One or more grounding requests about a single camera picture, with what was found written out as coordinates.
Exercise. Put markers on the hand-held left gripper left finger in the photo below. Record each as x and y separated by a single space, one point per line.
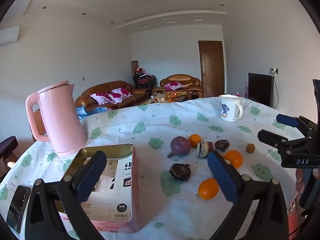
91 177

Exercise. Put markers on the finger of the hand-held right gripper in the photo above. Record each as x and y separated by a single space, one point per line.
271 137
287 120

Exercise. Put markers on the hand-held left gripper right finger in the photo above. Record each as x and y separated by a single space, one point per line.
222 177

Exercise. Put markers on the orange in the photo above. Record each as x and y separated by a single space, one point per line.
236 158
207 189
195 140

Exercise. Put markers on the small yellow-brown fruit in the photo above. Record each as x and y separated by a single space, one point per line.
250 147

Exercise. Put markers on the dark round root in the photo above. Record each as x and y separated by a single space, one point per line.
180 172
222 145

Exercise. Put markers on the pink tin box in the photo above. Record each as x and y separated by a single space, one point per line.
135 185

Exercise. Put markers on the large purple radish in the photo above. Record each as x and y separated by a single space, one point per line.
180 146

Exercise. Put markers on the person's right hand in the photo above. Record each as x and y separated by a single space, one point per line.
300 181

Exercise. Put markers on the black television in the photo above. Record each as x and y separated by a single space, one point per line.
260 88

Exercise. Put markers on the white mug with blue print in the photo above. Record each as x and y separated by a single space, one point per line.
228 107

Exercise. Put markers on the red cloth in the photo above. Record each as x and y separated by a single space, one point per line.
293 222

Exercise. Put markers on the pink electric kettle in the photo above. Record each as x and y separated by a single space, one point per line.
60 120

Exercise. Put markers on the blue plaid cloth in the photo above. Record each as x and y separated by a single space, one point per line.
91 111

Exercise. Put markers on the brown leather chair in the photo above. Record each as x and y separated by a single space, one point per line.
38 123

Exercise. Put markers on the black smartphone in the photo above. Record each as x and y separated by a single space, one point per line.
17 205

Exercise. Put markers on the floral pink pillow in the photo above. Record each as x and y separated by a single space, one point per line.
173 86
100 98
120 94

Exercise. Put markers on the dark padded stool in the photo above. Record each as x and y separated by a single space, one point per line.
7 146

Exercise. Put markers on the brown wooden door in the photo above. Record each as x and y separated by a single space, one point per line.
211 67

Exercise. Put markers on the brown leather sofa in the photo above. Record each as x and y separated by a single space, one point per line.
105 86

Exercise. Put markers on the coffee table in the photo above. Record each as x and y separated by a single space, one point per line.
147 101

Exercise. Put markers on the pile of small fruit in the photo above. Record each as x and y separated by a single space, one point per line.
172 95

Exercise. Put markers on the brown leather armchair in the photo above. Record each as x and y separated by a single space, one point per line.
180 78

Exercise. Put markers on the stacked dark chairs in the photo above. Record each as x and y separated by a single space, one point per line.
145 80

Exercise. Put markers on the tall patterned cylinder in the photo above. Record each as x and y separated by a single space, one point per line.
135 66

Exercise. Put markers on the white air conditioner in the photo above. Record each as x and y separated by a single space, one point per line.
8 36

